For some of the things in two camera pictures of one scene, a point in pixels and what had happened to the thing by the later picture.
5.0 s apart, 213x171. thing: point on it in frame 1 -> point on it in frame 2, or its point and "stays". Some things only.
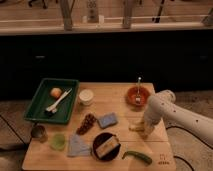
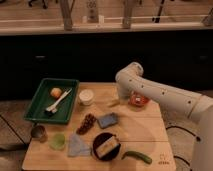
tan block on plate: [108, 146] stays
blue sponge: [107, 120] stays
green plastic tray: [42, 98] stays
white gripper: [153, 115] -> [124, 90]
